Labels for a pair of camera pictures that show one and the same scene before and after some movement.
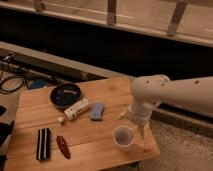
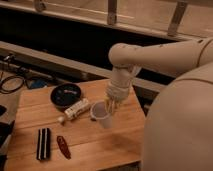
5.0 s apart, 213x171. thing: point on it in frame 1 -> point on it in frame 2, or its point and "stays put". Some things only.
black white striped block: (43, 144) stays put
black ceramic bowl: (65, 96) stays put
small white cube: (61, 119) stays put
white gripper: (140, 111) -> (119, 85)
